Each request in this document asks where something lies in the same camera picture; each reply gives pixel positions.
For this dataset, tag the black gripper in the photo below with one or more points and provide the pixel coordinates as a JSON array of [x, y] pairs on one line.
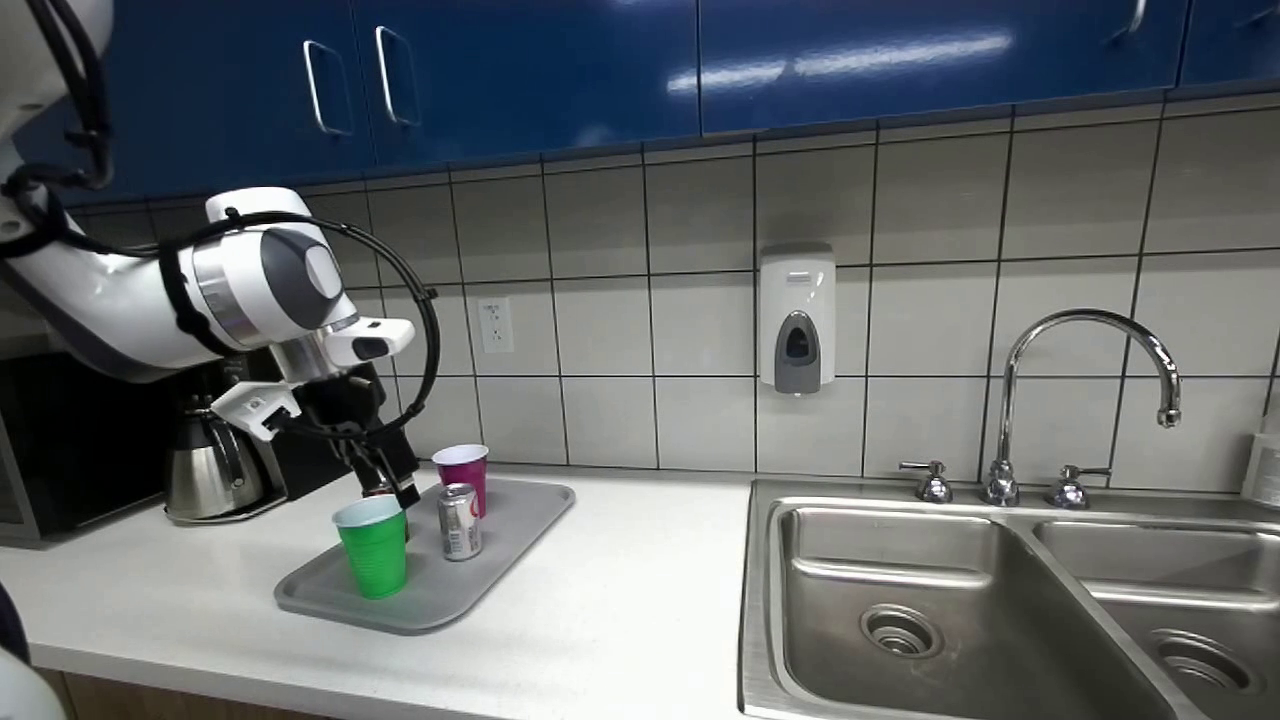
[[345, 407]]

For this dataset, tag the green plastic cup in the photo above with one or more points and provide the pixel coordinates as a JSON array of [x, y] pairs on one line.
[[373, 552]]

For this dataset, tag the purple plastic cup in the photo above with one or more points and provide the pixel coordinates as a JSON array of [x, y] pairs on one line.
[[465, 482]]

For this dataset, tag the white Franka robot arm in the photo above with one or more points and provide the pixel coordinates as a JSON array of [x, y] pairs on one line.
[[121, 300]]

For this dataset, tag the grey plastic tray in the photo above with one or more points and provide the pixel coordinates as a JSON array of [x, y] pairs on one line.
[[506, 534]]

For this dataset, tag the silver soda can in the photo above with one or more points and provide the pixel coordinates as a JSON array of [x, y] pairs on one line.
[[462, 525]]

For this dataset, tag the steel coffee carafe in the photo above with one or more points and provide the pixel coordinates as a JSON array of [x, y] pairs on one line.
[[213, 475]]

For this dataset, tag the black microwave oven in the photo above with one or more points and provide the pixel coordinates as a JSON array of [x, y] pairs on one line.
[[80, 440]]

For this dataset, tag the stainless steel double sink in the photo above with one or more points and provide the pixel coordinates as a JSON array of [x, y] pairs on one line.
[[934, 603]]

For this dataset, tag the chrome gooseneck faucet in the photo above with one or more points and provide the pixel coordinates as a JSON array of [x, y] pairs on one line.
[[1008, 401]]

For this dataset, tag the white soap bottle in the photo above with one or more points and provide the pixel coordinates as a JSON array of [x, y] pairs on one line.
[[1264, 475]]

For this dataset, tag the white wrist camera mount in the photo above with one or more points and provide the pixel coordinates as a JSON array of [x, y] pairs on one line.
[[252, 407]]

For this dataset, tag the white wall outlet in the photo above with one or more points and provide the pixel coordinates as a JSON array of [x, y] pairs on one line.
[[495, 326]]

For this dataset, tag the white wall soap dispenser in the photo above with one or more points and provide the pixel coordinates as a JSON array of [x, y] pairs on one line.
[[799, 322]]

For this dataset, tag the blue wall cabinets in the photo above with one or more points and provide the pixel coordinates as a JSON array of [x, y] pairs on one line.
[[602, 64]]

